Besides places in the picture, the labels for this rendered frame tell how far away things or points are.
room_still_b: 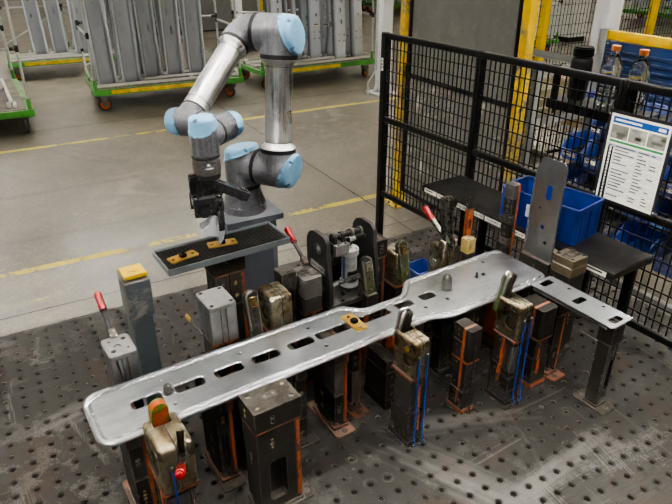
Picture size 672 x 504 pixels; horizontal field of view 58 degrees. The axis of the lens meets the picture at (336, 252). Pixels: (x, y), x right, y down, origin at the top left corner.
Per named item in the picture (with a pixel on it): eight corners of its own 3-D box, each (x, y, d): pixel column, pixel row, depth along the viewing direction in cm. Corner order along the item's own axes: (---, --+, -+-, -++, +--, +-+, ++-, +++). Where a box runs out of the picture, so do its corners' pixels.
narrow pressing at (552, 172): (550, 264, 199) (568, 164, 183) (522, 250, 208) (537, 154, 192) (551, 263, 199) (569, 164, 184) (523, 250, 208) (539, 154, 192)
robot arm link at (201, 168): (216, 151, 168) (223, 160, 161) (218, 167, 170) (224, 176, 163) (189, 154, 165) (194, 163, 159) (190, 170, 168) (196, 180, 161)
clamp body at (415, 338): (406, 454, 166) (413, 351, 150) (379, 427, 175) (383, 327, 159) (432, 441, 170) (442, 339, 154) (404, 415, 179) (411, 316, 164)
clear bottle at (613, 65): (607, 108, 206) (619, 47, 197) (590, 105, 211) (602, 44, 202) (618, 106, 209) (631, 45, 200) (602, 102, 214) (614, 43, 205)
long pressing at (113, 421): (104, 461, 126) (102, 455, 125) (78, 399, 143) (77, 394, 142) (550, 278, 193) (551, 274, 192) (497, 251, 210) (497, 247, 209)
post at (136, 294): (147, 415, 179) (123, 286, 159) (139, 401, 185) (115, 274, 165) (172, 406, 183) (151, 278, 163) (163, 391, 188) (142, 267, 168)
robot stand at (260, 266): (217, 298, 237) (207, 203, 218) (266, 285, 245) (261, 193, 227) (236, 325, 221) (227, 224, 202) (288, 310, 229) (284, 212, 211)
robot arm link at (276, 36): (266, 179, 212) (266, 11, 192) (305, 186, 207) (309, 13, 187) (248, 187, 202) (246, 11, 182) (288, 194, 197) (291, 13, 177)
